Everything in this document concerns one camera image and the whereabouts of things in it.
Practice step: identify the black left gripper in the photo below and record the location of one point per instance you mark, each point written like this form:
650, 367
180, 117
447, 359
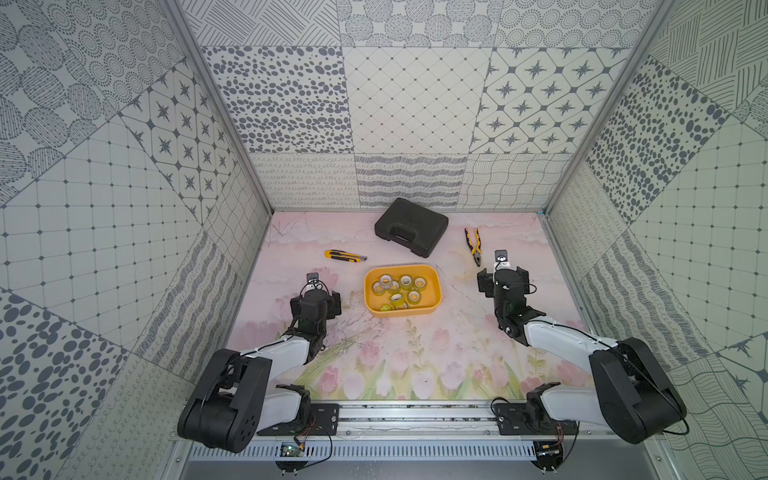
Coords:
315, 297

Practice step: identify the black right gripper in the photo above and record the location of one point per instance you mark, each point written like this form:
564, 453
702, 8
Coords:
486, 283

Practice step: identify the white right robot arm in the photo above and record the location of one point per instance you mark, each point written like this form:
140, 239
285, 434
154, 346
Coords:
631, 394

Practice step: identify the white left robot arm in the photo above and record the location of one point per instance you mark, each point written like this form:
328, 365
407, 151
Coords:
235, 399

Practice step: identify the yellow plastic storage box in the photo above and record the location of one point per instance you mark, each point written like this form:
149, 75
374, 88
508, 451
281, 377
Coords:
432, 296

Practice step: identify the yellow black pliers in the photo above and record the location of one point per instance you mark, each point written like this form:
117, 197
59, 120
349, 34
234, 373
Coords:
474, 243

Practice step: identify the yellow black utility knife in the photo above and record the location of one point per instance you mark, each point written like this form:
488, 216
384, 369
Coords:
344, 256

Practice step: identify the black plastic tool case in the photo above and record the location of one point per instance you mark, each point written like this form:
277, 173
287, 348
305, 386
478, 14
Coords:
413, 226

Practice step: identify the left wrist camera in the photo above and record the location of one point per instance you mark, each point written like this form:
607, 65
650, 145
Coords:
313, 282

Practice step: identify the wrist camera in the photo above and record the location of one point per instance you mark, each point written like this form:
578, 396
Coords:
313, 282
501, 260

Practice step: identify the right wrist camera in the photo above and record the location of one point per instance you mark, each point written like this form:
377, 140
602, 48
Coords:
501, 260

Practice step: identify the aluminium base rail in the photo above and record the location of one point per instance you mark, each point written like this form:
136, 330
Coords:
424, 431

